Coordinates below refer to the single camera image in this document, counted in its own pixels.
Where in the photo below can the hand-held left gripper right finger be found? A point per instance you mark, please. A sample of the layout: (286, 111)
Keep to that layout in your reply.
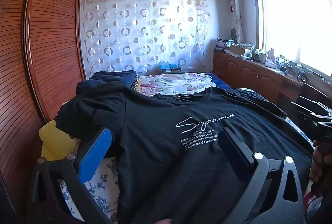
(234, 151)

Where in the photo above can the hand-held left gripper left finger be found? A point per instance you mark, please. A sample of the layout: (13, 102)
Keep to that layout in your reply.
(94, 151)

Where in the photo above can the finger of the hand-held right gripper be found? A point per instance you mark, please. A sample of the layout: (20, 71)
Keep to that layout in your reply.
(316, 105)
(300, 107)

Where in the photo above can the black printed t-shirt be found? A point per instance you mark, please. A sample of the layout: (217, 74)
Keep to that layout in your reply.
(160, 151)

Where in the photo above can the person's right hand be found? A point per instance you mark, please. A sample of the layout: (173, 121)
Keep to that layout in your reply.
(317, 164)

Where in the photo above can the black handheld device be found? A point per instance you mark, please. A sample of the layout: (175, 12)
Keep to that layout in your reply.
(289, 68)
(301, 74)

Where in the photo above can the white blue floral bed sheet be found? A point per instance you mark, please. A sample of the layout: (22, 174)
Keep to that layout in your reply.
(103, 187)

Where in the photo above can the yellow plush toy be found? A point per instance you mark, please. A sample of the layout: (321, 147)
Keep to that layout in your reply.
(55, 141)

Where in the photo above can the pink and white item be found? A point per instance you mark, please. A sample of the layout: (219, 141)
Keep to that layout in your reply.
(271, 58)

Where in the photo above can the wooden cabinet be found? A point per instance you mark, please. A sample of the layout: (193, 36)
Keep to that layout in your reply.
(246, 73)

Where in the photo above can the navy blanket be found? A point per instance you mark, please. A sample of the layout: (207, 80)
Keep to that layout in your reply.
(220, 82)

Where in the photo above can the red blanket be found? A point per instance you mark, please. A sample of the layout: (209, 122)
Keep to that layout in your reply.
(310, 200)

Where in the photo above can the window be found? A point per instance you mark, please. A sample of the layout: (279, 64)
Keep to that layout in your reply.
(293, 26)

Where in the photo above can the cardboard box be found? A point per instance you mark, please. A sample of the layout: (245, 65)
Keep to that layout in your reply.
(237, 49)

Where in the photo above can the floral quilt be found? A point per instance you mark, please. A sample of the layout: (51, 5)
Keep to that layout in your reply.
(176, 83)

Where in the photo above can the dark round hand fan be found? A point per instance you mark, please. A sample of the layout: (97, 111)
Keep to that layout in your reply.
(233, 33)

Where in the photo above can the pile of packets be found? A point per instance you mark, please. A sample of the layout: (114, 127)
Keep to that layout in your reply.
(222, 45)

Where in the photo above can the blue plastic bag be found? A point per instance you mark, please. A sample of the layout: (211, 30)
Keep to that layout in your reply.
(168, 66)

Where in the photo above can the white patterned window curtain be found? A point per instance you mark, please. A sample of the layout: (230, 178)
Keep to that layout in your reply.
(234, 6)

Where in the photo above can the sheer curtain with circles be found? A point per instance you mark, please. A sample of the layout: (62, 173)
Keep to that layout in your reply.
(142, 32)

